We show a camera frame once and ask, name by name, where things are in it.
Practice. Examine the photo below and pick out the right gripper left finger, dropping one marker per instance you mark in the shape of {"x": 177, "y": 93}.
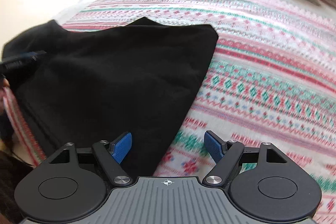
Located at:
{"x": 110, "y": 155}

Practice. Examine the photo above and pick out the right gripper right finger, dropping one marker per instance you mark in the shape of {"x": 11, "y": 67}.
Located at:
{"x": 226, "y": 155}

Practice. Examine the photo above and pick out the black pants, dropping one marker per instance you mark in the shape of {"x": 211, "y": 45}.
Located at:
{"x": 141, "y": 78}

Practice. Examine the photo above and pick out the patterned knit bedspread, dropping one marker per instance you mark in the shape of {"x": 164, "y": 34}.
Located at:
{"x": 271, "y": 78}

